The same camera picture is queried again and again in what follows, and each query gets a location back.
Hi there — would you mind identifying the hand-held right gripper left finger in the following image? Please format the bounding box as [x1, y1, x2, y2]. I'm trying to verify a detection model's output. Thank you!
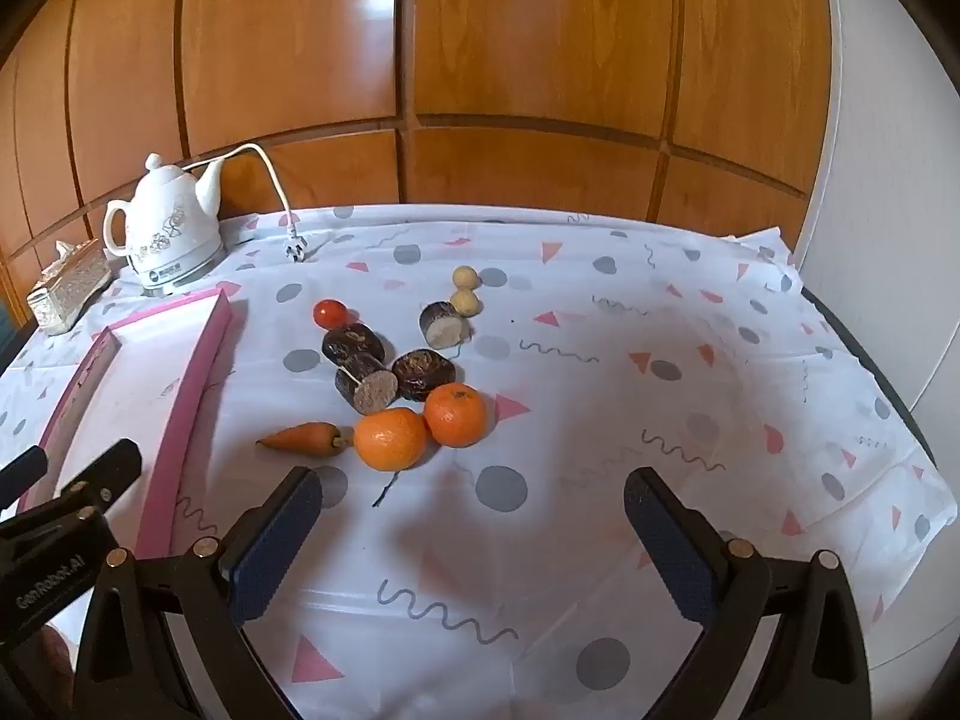
[73, 465, 323, 720]

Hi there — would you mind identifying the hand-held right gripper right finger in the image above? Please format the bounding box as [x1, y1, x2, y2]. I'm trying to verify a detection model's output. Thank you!
[624, 466, 875, 720]

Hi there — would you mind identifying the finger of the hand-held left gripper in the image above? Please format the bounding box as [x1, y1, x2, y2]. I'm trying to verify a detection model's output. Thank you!
[0, 446, 47, 511]
[56, 439, 143, 515]

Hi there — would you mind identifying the pink rimmed white tray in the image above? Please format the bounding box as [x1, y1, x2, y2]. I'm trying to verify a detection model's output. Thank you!
[16, 286, 233, 560]

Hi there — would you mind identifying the small orange carrot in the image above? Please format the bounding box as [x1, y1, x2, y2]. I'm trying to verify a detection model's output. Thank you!
[256, 422, 353, 458]

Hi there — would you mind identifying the orange mandarin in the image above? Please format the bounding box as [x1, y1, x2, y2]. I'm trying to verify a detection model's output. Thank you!
[424, 382, 488, 449]
[354, 407, 428, 471]

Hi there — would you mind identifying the dark brown cube block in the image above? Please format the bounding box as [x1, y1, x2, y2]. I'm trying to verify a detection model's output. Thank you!
[334, 354, 398, 417]

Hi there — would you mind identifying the dark wrinkled passion fruit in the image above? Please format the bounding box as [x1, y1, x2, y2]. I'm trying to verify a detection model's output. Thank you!
[391, 349, 457, 402]
[322, 322, 395, 365]

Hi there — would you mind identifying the person's left hand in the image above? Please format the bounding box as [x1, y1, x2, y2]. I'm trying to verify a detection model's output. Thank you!
[37, 622, 77, 720]

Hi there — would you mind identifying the thin dark twig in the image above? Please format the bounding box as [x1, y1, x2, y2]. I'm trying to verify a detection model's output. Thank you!
[371, 469, 406, 509]

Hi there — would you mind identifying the patterned white tablecloth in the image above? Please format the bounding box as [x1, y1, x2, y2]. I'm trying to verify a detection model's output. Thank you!
[0, 202, 953, 720]

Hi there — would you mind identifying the white ceramic electric kettle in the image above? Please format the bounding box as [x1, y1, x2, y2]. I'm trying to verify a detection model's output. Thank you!
[103, 154, 226, 297]

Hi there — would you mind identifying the black table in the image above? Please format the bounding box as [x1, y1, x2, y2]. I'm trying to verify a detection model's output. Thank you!
[799, 281, 942, 470]

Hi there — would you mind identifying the brown yam piece back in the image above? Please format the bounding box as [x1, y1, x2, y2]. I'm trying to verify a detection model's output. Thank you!
[418, 301, 473, 350]

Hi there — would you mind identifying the wooden panelled wardrobe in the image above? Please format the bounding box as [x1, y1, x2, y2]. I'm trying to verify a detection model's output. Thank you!
[0, 0, 833, 271]

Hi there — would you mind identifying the white power cord with plug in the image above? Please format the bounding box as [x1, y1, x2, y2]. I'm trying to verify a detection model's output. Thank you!
[180, 142, 310, 265]

